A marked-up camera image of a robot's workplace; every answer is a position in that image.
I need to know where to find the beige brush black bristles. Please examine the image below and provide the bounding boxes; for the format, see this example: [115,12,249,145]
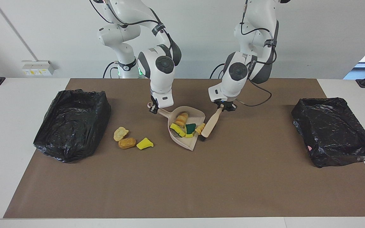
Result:
[201,104,225,142]

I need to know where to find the yellow wedge sponge piece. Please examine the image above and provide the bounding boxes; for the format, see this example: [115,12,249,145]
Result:
[137,137,154,150]

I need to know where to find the white wall socket box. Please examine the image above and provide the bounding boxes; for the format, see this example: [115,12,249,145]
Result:
[22,60,56,76]

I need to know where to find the white wall conduit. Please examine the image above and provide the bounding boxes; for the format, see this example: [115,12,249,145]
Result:
[0,0,40,62]

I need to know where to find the black base cable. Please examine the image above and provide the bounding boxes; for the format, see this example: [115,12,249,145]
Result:
[103,61,119,79]
[209,63,227,79]

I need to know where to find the black bag lined bin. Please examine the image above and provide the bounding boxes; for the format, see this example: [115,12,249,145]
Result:
[33,89,112,163]

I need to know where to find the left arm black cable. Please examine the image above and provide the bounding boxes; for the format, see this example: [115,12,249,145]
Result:
[235,0,278,107]

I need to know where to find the black bag bin pink tag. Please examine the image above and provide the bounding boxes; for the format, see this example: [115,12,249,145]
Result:
[291,97,365,168]

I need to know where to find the green yellow sponge piece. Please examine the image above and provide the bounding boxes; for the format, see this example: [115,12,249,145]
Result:
[184,123,197,138]

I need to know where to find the yellow notched sponge piece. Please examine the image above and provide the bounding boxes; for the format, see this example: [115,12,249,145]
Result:
[170,123,186,137]

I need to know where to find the beige plastic dustpan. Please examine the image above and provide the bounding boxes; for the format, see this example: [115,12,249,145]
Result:
[147,102,206,151]

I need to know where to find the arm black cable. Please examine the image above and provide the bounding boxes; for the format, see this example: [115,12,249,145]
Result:
[235,0,278,107]
[89,0,175,54]

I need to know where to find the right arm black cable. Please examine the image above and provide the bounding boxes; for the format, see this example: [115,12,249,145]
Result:
[89,0,175,54]

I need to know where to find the brown table mat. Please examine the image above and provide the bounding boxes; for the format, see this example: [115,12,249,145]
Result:
[3,78,365,219]

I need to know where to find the brown bread roll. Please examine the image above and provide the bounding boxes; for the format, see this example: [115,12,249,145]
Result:
[118,137,136,149]

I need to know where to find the orange striped croissant piece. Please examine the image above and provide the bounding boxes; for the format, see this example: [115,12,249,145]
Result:
[174,112,189,128]

